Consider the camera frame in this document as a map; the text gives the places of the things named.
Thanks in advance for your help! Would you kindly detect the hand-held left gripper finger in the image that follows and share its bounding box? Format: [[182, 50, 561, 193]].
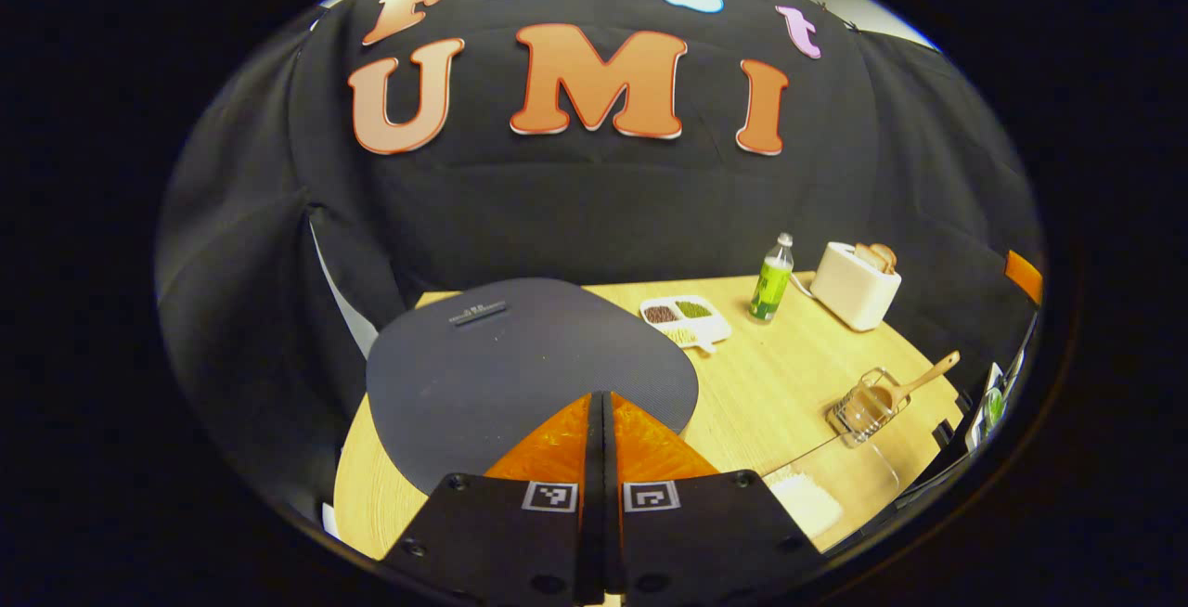
[[381, 391, 604, 607], [603, 391, 827, 607]]

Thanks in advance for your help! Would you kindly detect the wooden spoon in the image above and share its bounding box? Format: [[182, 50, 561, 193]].
[[859, 351, 962, 413]]

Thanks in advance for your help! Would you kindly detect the grey rice cooker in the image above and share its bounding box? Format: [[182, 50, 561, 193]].
[[365, 278, 700, 497]]

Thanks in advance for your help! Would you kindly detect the metal wire chopstick holder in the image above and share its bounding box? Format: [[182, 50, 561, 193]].
[[826, 368, 915, 448]]

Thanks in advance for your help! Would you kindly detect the white toaster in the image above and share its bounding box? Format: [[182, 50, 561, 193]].
[[809, 241, 903, 332]]

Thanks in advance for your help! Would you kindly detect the white divided bean dish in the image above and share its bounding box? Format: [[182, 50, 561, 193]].
[[639, 296, 732, 355]]

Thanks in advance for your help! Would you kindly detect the green label plastic bottle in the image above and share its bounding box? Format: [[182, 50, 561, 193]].
[[748, 233, 795, 325]]

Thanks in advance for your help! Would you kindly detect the clear plastic container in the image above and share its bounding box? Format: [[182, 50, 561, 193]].
[[761, 431, 901, 552]]

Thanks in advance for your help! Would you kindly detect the black backdrop cloth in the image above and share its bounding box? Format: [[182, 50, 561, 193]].
[[153, 0, 1045, 534]]

